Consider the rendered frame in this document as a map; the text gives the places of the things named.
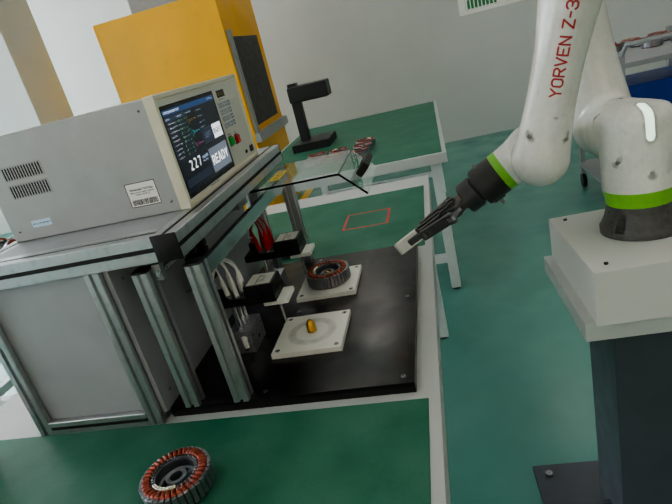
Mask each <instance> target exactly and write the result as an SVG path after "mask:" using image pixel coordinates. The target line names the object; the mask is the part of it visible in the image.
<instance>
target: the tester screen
mask: <svg viewBox="0 0 672 504"><path fill-rule="evenodd" d="M161 113H162V116H163V119H164V122H165V125H166V128H167V130H168V133H169V136H170V139H171V142H172V145H173V147H174V150H175V153H176V156H177V159H178V162H179V165H180V167H181V170H182V173H183V176H184V179H185V182H186V184H187V187H188V190H189V193H190V195H191V194H192V193H193V192H195V191H196V190H197V189H199V188H200V187H202V186H203V185H204V184H206V183H207V182H208V181H210V180H211V179H212V178H214V177H215V176H216V175H218V174H219V173H220V172H222V171H223V170H224V169H226V168H227V167H229V166H230V165H231V164H233V162H232V161H231V162H230V163H229V164H227V165H226V166H224V167H223V168H222V169H220V170H219V171H218V172H216V173H215V170H214V167H213V164H212V161H211V158H210V155H209V152H208V149H209V148H211V147H213V146H214V145H216V144H218V143H220V142H221V141H223V140H225V136H224V133H223V134H222V135H221V136H219V137H217V138H215V139H213V140H212V141H210V142H208V143H206V142H205V139H204V136H203V133H202V130H201V129H202V128H204V127H206V126H208V125H211V124H213V123H215V122H217V121H219V122H220V120H219V117H218V114H217V111H216V108H215V105H214V101H213V98H212V95H209V96H206V97H203V98H200V99H197V100H194V101H191V102H188V103H185V104H182V105H179V106H176V107H173V108H170V109H167V110H164V111H161ZM198 154H200V155H201V158H202V161H203V164H204V165H203V166H202V167H200V168H199V169H197V170H196V171H194V172H193V173H192V171H191V168H190V166H189V163H188V160H190V159H191V158H193V157H195V156H196V155H198ZM210 165H211V168H212V171H213V173H212V174H210V175H209V176H207V177H206V178H205V179H203V180H202V181H200V182H199V183H198V184H196V185H195V186H193V187H192V188H191V189H190V188H189V186H188V183H187V180H189V179H190V178H192V177H193V176H195V175H196V174H198V173H199V172H201V171H202V170H204V169H205V168H207V167H208V166H210Z"/></svg>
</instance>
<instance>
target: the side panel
mask: <svg viewBox="0 0 672 504"><path fill-rule="evenodd" d="M0 362H1V363H2V365H3V367H4V369H5V371H6V372H7V374H8V376H9V378H10V380H11V381H12V383H13V385H14V387H15V389H16V391H17V392H18V394H19V396H20V398H21V400H22V401H23V403H24V405H25V407H26V409H27V410H28V412H29V414H30V416H31V418H32V419H33V421H34V423H35V425H36V427H37V428H38V430H39V432H40V434H41V436H47V435H48V434H49V435H59V434H69V433H79V432H89V431H99V430H109V429H119V428H129V427H139V426H150V425H156V424H157V423H159V425H160V424H165V423H166V422H167V420H166V418H169V417H170V415H171V414H170V411H169V410H168V411H166V412H163V410H162V408H161V405H160V403H159V401H158V399H157V396H156V394H155V392H154V390H153V387H152V385H151V383H150V380H149V378H148V376H147V374H146V371H145V369H144V367H143V365H142V362H141V360H140V358H139V355H138V353H137V351H136V349H135V346H134V344H133V342H132V340H131V337H130V335H129V333H128V330H127V328H126V326H125V324H124V321H123V319H122V317H121V314H120V312H119V310H118V308H117V305H116V303H115V301H114V299H113V296H112V294H111V292H110V289H109V287H108V285H107V283H106V280H105V278H104V276H103V274H102V273H96V274H91V275H85V276H79V277H74V278H68V279H62V280H57V281H51V282H45V283H40V284H34V285H28V286H23V287H17V288H11V289H6V290H0Z"/></svg>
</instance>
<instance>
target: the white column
mask: <svg viewBox="0 0 672 504"><path fill-rule="evenodd" d="M73 116H74V114H73V112H72V110H71V107H70V105H69V102H68V100H67V97H66V95H65V93H64V90H63V88H62V85H61V83H60V80H59V78H58V76H57V73H56V71H55V68H54V66H53V63H52V61H51V59H50V56H49V54H48V51H47V49H46V46H45V44H44V42H43V39H42V37H41V34H40V32H39V29H38V27H37V25H36V22H35V20H34V17H33V15H32V12H31V10H30V8H29V5H28V3H27V0H0V136H2V135H5V134H9V133H13V132H17V131H20V130H24V129H28V128H32V127H36V126H39V125H43V124H47V123H51V122H54V121H58V120H62V119H66V118H70V117H73Z"/></svg>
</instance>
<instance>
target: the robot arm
mask: <svg viewBox="0 0 672 504"><path fill-rule="evenodd" d="M572 134H573V137H574V140H575V142H576V143H577V144H578V146H579V147H580V148H581V149H583V150H584V151H586V152H588V153H590V154H592V155H594V156H595V157H597V158H599V165H600V178H601V189H602V193H603V195H604V198H605V212H604V215H603V218H602V220H601V222H600V223H599V228H600V233H601V234H602V235H603V236H605V237H607V238H610V239H614V240H619V241H631V242H639V241H652V240H659V239H664V238H668V237H671V236H672V103H670V102H669V101H666V100H662V99H651V98H634V97H631V94H630V92H629V89H628V86H627V83H626V80H625V77H624V74H623V71H622V67H621V64H620V61H619V57H618V54H617V50H616V46H615V42H614V38H613V34H612V30H611V25H610V21H609V16H608V11H607V6H606V0H538V2H537V18H536V32H535V42H534V52H533V60H532V67H531V74H530V80H529V86H528V91H527V96H526V101H525V106H524V110H523V115H522V119H521V123H520V127H518V128H517V129H515V130H514V131H513V132H512V133H511V135H510V136H509V137H508V138H507V139H506V141H505V142H504V143H503V144H502V145H501V146H500V147H498V148H497V149H496V150H495V151H494V152H493V153H491V154H490V155H489V156H487V157H486V158H485V159H484V160H482V161H481V162H480V163H478V164H477V165H474V164H472V165H471V166H472V169H471V170H469V171H468V173H467V174H468V176H469V178H470V179H469V178H465V179H464V180H463V181H461V182H460V183H459V184H457V185H456V186H455V190H456V192H457V195H455V196H454V197H453V198H452V197H449V196H448V197H447V198H446V199H445V200H444V201H443V202H442V203H441V204H440V205H439V206H438V207H437V208H435V209H434V210H433V211H432V212H431V213H430V214H429V215H427V216H426V217H425V218H424V219H423V220H422V221H420V222H419V224H420V225H418V226H417V227H416V228H415V229H414V230H413V231H411V232H410V233H409V234H407V235H406V236H405V237H403V238H402V239H401V240H399V241H398V242H397V243H396V244H395V245H394V247H395V248H396V249H397V250H398V251H399V253H400V254H401V255H403V254H404V253H406V252H407V251H408V250H410V249H411V248H412V247H414V246H415V245H416V244H418V243H419V242H420V241H422V240H423V239H424V240H425V241H426V240H428V239H429V238H431V237H433V236H434V235H436V234H437V233H439V232H441V231H442V230H444V229H445V228H447V227H448V226H450V225H452V224H455V223H457V222H458V219H457V218H458V217H460V216H461V215H462V214H463V212H464V211H465V210H466V209H467V208H469V209H470V210H471V211H473V212H475V211H477V210H479V209H480V208H481V207H483V206H484V205H485V204H486V202H487V201H488V202H489V203H492V204H493V203H494V202H495V203H497V202H498V201H500V202H501V203H502V204H504V203H505V202H506V201H505V200H504V198H503V197H505V196H506V195H505V194H507V193H508V192H509V191H511V190H512V189H513V188H515V187H516V186H517V185H519V184H520V183H522V182H523V183H525V184H527V185H530V186H534V187H544V186H548V185H551V184H553V183H555V182H557V181H558V180H559V179H561V178H562V177H563V176H564V174H565V173H566V171H567V170H568V167H569V164H570V159H571V144H572ZM486 200H487V201H486Z"/></svg>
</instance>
